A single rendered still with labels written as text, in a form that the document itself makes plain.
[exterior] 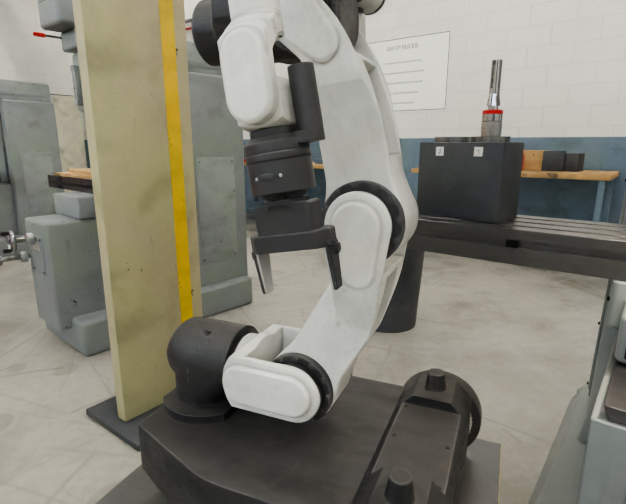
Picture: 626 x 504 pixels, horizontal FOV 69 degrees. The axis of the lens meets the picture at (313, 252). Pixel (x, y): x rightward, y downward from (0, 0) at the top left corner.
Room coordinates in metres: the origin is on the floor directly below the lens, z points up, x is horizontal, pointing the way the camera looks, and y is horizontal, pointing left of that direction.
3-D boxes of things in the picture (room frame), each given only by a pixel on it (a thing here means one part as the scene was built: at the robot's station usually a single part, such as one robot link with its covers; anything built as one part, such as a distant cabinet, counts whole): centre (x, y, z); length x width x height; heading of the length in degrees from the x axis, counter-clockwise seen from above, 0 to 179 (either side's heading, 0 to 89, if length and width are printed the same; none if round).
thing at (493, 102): (1.14, -0.43, 1.27); 0.03 x 0.03 x 0.11
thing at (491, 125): (1.14, -0.43, 1.18); 0.05 x 0.05 x 0.05
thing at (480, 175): (1.18, -0.39, 1.05); 0.22 x 0.12 x 0.20; 46
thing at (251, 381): (0.87, 0.05, 0.68); 0.21 x 0.20 x 0.13; 67
